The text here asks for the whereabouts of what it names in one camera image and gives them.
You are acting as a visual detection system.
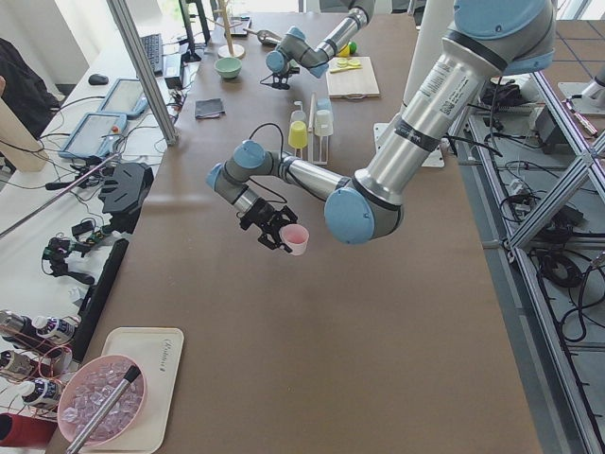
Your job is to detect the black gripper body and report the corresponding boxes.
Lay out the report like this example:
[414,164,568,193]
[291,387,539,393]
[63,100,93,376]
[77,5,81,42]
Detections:
[239,198,278,235]
[271,70,300,90]

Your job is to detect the pink plastic cup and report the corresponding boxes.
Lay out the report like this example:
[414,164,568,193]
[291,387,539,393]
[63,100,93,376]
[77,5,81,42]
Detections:
[279,223,309,256]

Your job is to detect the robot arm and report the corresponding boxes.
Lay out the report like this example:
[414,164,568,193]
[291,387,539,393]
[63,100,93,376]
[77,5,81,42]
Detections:
[261,0,375,90]
[206,1,556,250]

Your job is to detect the grey plastic cup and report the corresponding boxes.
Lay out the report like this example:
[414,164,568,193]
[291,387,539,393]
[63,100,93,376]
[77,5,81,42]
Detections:
[290,110,306,123]

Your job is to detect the blue plastic cup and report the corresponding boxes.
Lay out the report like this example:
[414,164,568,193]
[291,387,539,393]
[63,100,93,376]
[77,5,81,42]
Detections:
[316,97,332,111]

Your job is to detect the cream plastic cup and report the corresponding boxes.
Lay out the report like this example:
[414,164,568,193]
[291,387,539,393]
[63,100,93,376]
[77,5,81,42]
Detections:
[314,109,334,137]

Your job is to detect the yellow plastic cup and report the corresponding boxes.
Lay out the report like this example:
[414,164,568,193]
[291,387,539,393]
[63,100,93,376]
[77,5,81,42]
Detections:
[288,120,308,149]

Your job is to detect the metal scoop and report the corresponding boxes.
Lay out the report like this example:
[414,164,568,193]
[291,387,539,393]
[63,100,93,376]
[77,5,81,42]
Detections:
[244,27,282,46]

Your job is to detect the green bowl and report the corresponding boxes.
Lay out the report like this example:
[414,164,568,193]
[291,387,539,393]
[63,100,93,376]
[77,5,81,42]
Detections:
[215,57,242,79]

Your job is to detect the wooden mug tree stand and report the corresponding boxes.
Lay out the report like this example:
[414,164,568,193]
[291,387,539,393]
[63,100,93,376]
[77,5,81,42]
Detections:
[213,0,246,60]

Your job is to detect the yellow plastic knife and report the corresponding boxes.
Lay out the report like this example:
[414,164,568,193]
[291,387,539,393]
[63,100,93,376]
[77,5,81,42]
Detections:
[329,65,362,74]

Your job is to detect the yellow lemon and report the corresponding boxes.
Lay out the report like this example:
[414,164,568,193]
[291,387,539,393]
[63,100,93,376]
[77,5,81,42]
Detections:
[337,45,351,58]

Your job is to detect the grey folded cloth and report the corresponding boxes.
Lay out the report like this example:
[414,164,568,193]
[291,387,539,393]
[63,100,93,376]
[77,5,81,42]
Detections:
[195,98,225,119]

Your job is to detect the wooden cutting board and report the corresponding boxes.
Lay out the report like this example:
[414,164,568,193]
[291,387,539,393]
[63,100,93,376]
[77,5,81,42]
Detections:
[326,56,380,98]

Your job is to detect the blue tablet pendant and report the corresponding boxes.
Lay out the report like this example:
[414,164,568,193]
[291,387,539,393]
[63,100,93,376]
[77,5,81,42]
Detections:
[97,79,148,119]
[59,112,128,159]

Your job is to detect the cream tray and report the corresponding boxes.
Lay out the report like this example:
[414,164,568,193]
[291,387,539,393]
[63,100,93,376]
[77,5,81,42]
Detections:
[58,327,184,453]

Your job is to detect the metal tongs in bowl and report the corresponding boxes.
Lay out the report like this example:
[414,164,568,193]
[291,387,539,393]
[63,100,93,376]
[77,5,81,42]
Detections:
[65,365,141,454]

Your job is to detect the small drink bottle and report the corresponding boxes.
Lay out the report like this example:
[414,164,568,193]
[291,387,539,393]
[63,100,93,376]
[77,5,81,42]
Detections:
[17,378,63,410]
[32,316,76,344]

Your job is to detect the pink bowl with ice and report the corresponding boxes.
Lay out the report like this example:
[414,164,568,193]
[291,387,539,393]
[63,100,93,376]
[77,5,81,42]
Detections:
[58,355,147,446]

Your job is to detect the red can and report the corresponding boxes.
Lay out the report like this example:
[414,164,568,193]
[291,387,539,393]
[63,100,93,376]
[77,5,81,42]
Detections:
[1,413,58,449]

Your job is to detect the white wire cup rack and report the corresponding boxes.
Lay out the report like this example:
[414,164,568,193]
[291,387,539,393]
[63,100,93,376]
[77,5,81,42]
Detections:
[292,92,332,166]

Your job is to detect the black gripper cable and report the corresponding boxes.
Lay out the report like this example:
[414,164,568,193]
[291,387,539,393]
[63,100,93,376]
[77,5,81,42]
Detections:
[245,122,285,157]

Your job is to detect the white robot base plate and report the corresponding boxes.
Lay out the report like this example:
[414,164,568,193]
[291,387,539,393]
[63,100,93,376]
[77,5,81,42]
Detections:
[377,1,453,170]

